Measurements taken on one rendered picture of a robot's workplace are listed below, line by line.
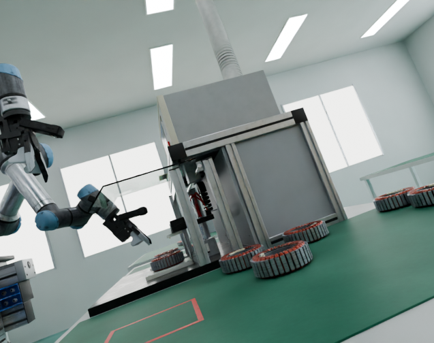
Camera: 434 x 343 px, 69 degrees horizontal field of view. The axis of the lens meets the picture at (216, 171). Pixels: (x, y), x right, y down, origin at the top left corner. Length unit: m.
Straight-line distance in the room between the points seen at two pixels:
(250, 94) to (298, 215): 0.45
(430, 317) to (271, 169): 0.70
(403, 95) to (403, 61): 0.84
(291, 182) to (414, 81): 7.73
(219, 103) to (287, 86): 5.91
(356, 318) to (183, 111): 0.86
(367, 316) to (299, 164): 0.70
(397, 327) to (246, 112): 0.89
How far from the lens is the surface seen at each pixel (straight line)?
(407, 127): 8.02
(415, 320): 0.33
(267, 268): 0.57
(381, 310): 0.35
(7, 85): 1.11
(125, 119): 6.26
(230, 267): 0.74
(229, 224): 0.92
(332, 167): 6.79
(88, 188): 1.35
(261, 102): 1.13
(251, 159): 0.95
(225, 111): 1.08
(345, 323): 0.34
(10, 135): 1.05
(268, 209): 0.94
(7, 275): 1.70
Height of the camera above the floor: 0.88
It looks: 8 degrees up
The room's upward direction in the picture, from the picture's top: 19 degrees counter-clockwise
